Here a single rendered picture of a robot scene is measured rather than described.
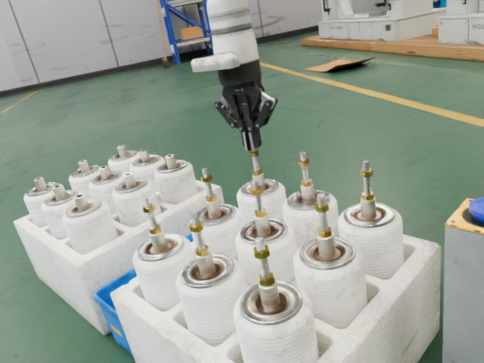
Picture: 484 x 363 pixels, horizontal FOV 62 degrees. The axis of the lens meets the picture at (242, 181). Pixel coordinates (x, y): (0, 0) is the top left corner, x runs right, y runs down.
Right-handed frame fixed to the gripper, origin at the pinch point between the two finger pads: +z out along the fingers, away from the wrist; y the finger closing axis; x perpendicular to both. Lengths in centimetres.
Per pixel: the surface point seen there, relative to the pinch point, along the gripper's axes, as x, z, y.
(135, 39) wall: -384, -12, 482
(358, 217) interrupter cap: 5.0, 10.1, -21.6
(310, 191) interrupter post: 2.6, 7.9, -12.4
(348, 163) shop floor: -71, 35, 13
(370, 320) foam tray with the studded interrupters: 18.1, 17.3, -27.8
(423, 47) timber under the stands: -281, 28, 38
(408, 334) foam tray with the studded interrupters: 9.6, 26.3, -29.9
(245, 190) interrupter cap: 2.1, 9.7, 2.1
